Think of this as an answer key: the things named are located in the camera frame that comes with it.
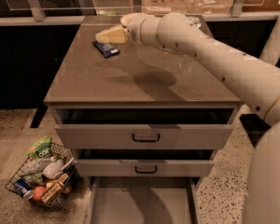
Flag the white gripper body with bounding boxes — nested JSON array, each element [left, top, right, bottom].
[[125, 13, 147, 45]]

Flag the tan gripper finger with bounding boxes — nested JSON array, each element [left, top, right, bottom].
[[95, 25, 128, 44]]

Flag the blue rxbar blueberry bar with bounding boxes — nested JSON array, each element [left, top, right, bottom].
[[92, 41, 119, 58]]

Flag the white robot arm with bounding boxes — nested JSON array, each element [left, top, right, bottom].
[[95, 12, 280, 224]]

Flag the grey drawer cabinet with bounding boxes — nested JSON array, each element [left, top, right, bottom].
[[43, 14, 245, 224]]

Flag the grey top drawer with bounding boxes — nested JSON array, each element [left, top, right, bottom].
[[51, 107, 237, 150]]

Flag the grey drawer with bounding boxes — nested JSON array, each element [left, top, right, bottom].
[[51, 107, 237, 150], [87, 177, 201, 224], [75, 149, 214, 177]]

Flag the grey middle drawer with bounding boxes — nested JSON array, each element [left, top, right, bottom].
[[75, 149, 214, 177]]

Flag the grey bottom drawer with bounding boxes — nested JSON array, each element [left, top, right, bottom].
[[87, 177, 201, 224]]

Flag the white paper bowl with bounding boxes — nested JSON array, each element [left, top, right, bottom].
[[120, 13, 137, 27]]

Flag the cardboard box left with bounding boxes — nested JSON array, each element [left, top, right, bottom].
[[142, 0, 187, 15]]

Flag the green soda can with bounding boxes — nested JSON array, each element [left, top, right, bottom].
[[189, 16, 202, 28]]

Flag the glass railing barrier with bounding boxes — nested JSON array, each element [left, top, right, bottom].
[[0, 0, 280, 26]]

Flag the green chip bag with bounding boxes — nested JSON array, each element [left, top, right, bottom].
[[25, 136, 52, 159]]

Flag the white plastic bottle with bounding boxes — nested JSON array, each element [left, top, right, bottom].
[[43, 159, 64, 179]]

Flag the clear plastic water bottle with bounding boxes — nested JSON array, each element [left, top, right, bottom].
[[21, 158, 52, 175]]

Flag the brown snack box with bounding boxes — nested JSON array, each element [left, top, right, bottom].
[[41, 174, 68, 205]]

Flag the orange fruit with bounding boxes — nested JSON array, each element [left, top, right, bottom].
[[33, 186, 46, 202]]

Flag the blue soda can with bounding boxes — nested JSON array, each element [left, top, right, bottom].
[[13, 179, 34, 200]]

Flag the wire basket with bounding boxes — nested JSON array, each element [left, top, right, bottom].
[[5, 143, 78, 209]]

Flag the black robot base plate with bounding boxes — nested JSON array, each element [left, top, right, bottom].
[[240, 114, 271, 147]]

